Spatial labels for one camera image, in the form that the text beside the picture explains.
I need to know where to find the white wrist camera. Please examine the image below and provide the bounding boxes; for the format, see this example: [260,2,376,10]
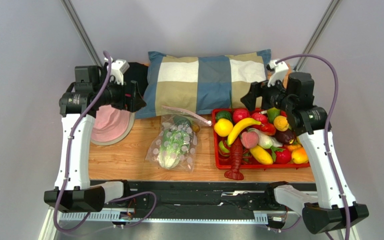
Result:
[106,57,130,86]
[266,59,290,87]

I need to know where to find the red plastic tray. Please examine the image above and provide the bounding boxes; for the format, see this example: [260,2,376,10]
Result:
[211,107,311,171]

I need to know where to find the green toy lime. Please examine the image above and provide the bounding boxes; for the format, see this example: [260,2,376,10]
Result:
[215,110,234,123]

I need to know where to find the red toy apple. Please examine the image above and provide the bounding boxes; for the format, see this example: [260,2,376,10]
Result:
[232,108,250,124]

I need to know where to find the yellow toy corn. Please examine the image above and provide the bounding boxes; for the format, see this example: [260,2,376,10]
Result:
[249,145,274,165]

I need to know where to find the green toy lettuce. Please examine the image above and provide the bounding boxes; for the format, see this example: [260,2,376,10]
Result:
[158,128,193,170]

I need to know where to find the red toy bell pepper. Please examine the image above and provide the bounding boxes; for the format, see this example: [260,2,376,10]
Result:
[251,112,269,125]

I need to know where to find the blue beige checked pillow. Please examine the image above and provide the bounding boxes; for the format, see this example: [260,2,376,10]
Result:
[135,49,272,119]

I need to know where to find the white slotted cable duct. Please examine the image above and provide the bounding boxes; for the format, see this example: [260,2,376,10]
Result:
[59,208,269,225]

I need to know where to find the clear zip top bag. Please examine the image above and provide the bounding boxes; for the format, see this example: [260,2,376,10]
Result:
[145,105,214,172]

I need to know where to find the yellow toy banana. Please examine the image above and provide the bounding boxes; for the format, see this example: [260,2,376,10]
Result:
[226,117,262,146]

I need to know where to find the black mounting rail base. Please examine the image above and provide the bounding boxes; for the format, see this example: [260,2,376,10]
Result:
[90,179,298,221]

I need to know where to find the black folded cloth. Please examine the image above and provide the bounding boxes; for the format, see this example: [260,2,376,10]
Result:
[123,62,149,97]

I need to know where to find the pink bucket hat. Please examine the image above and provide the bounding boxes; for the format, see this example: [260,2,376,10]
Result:
[90,105,135,146]

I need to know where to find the yellow toy lemon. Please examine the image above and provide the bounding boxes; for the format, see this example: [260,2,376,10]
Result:
[213,118,234,137]

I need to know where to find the pink toy peach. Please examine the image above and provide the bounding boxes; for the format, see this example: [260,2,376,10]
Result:
[240,131,260,149]

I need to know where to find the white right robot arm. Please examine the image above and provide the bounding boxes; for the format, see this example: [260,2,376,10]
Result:
[241,72,369,234]

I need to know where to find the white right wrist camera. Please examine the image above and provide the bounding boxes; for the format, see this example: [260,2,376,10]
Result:
[266,59,290,87]

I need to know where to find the red toy lobster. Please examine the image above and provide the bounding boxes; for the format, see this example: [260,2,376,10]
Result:
[224,137,244,181]

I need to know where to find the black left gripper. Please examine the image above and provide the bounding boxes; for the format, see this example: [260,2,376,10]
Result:
[93,75,146,113]

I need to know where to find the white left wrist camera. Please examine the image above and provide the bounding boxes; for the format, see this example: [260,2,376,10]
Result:
[106,57,130,86]

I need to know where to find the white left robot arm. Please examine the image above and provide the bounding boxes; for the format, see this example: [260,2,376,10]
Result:
[43,62,148,213]

